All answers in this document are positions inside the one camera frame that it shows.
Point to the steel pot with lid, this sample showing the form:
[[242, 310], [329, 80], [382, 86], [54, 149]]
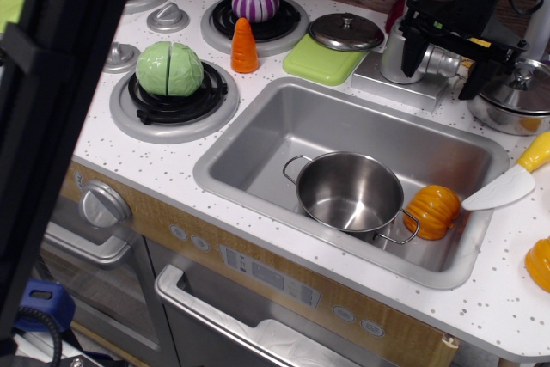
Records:
[[516, 103]]

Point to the white yellow toy knife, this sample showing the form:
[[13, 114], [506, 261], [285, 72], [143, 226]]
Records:
[[515, 183]]

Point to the dishwasher door handle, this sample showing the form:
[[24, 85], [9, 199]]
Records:
[[214, 322]]

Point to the silver stove knob middle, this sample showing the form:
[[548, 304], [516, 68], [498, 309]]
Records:
[[168, 19]]

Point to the oven door handle left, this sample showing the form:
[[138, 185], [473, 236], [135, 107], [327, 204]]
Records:
[[110, 254]]

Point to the grey toy sink basin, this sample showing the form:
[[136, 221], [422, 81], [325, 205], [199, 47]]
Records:
[[292, 117]]

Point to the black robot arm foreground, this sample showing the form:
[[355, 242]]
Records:
[[54, 57]]

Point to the silver toy faucet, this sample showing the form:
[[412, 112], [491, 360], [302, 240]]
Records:
[[381, 74]]

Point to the silver stove knob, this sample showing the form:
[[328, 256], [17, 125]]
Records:
[[168, 19], [121, 58]]

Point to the yellow toy pepper piece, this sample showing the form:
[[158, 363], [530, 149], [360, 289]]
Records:
[[537, 263]]

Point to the front stove burner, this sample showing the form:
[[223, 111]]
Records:
[[161, 119]]

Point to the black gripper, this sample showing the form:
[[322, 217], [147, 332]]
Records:
[[469, 28]]

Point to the silver faucet lever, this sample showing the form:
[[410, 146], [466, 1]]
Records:
[[440, 62]]

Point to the green toy cabbage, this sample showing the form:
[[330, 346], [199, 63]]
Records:
[[169, 69]]

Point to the silver oven dial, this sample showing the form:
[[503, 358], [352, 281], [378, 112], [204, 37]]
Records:
[[101, 206]]

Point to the green cutting board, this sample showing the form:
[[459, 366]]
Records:
[[311, 61]]

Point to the green plate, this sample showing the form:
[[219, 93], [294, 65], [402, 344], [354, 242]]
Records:
[[10, 12]]

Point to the steel pot in sink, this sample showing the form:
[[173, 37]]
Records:
[[348, 192]]

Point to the silver stove knob lower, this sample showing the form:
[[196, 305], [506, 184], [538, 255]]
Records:
[[121, 58]]

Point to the small steel pot lid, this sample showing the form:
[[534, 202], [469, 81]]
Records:
[[346, 32]]

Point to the orange toy pumpkin half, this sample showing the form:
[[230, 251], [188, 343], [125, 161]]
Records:
[[436, 208]]

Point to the rear right stove burner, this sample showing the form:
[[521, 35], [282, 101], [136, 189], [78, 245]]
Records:
[[272, 37]]

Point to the purple toy onion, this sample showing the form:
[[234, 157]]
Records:
[[255, 11]]

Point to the blue clamp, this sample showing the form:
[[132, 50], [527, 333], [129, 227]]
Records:
[[43, 299]]

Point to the orange toy carrot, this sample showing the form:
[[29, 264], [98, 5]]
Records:
[[244, 56]]

